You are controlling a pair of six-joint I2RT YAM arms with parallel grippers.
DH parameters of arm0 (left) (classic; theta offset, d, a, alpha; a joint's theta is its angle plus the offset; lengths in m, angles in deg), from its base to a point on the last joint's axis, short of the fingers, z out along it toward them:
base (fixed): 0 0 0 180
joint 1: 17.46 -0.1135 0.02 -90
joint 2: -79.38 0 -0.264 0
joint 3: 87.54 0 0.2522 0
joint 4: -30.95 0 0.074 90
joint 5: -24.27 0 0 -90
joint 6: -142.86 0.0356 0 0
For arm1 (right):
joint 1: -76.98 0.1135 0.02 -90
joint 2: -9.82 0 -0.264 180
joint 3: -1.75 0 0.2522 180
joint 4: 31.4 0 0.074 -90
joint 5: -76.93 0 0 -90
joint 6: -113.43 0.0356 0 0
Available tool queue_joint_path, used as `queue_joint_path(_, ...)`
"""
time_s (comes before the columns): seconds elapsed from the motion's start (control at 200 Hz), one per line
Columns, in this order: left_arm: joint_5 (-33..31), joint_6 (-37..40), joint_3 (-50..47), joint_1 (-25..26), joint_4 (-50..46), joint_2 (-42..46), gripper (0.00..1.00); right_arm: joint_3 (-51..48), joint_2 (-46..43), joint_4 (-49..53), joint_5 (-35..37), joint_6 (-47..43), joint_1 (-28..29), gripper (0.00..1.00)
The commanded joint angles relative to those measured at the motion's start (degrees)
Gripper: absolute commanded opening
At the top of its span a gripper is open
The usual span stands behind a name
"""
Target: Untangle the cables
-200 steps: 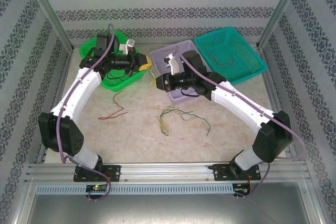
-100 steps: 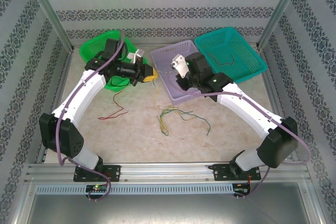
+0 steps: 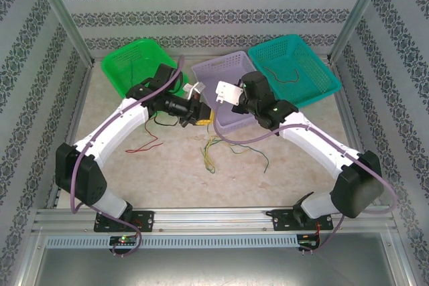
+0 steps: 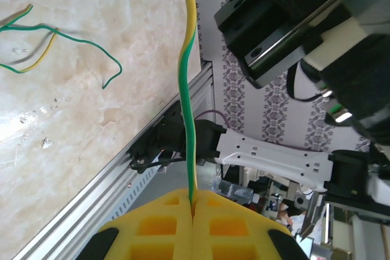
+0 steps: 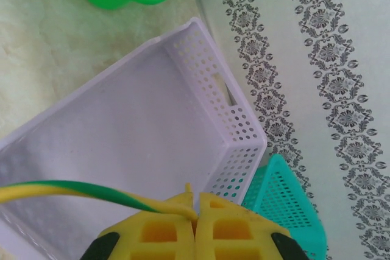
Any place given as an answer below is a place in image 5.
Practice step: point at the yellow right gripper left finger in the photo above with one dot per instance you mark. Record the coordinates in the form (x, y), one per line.
(170, 241)

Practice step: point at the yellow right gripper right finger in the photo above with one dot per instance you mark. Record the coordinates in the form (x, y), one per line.
(259, 229)

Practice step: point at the teal plastic basket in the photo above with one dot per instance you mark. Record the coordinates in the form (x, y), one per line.
(283, 205)

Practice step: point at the lilac plastic basket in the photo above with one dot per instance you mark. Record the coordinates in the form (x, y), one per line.
(122, 120)

